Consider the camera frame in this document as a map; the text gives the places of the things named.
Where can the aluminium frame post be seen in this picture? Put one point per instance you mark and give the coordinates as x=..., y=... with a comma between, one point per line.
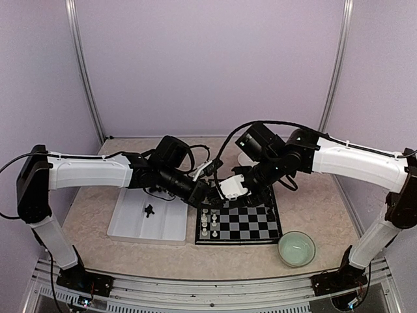
x=338, y=64
x=72, y=15

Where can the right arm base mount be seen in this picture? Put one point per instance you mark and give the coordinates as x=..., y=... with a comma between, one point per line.
x=344, y=278

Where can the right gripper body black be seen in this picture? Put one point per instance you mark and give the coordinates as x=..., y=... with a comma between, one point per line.
x=261, y=199

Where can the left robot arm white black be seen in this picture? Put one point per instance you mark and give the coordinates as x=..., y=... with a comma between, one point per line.
x=45, y=171

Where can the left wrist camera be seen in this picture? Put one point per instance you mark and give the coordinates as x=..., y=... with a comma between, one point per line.
x=205, y=169

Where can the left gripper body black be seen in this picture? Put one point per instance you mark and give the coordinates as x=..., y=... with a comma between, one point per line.
x=197, y=192

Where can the white plastic compartment tray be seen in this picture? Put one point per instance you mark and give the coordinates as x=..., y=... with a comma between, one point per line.
x=141, y=218

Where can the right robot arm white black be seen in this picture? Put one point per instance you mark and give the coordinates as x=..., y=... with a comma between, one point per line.
x=281, y=148

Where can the black white chessboard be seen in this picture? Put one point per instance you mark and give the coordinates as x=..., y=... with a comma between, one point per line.
x=241, y=225

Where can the front aluminium rail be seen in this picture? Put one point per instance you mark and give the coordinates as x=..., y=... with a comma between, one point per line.
x=131, y=293

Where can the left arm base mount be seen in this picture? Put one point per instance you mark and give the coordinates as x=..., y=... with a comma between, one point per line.
x=79, y=279

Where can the red white bowl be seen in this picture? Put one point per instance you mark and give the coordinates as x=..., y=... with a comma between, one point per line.
x=244, y=160

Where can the right aluminium frame post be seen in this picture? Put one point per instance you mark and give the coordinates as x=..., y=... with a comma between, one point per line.
x=338, y=64

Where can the green glass bowl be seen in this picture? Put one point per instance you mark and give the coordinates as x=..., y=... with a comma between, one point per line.
x=296, y=249

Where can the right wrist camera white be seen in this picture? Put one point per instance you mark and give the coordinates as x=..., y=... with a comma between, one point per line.
x=233, y=188

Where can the left aluminium frame post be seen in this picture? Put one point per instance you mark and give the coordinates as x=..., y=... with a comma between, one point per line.
x=72, y=15

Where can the black chess pieces heap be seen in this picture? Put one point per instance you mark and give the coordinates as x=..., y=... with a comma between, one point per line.
x=149, y=210

